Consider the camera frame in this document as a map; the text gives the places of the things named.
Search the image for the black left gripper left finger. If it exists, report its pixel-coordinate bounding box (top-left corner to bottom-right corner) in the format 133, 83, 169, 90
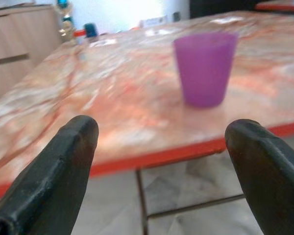
0, 115, 99, 235

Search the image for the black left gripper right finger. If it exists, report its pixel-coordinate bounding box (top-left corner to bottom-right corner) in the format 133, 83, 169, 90
224, 119, 294, 235

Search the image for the marble-pattern table with red edge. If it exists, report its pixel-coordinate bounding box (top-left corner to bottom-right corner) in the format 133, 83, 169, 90
0, 10, 294, 235

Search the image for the purple plastic cup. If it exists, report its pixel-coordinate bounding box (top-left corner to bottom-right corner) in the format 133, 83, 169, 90
173, 32, 239, 108

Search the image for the beige wooden cabinet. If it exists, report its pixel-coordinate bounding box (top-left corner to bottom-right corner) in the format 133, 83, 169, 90
0, 3, 64, 105

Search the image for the teal and red toy hammer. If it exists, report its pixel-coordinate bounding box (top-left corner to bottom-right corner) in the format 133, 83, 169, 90
73, 23, 99, 40

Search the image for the gold trophy with teal top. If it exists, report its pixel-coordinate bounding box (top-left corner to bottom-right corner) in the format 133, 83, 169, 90
54, 0, 77, 45

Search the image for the red-edged table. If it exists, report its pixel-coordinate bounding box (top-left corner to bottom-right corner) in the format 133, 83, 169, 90
254, 0, 294, 13

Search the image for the white box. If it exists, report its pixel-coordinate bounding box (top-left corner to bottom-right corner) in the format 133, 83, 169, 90
139, 15, 168, 29

